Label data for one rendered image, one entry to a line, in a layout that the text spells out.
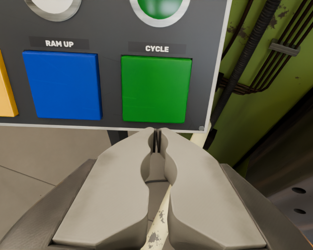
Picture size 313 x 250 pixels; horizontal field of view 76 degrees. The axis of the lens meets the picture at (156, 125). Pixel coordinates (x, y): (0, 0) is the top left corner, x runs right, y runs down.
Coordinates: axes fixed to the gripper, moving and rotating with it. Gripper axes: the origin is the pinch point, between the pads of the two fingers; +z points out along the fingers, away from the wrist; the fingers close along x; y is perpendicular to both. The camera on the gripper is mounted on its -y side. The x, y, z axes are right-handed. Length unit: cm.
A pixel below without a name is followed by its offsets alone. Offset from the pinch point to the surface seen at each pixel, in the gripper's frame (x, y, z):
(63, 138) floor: -56, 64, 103
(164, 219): 4.0, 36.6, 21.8
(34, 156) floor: -71, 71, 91
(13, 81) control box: -15.8, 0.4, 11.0
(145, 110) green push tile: -1.1, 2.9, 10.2
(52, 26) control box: -10.5, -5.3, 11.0
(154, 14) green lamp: -0.4, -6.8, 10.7
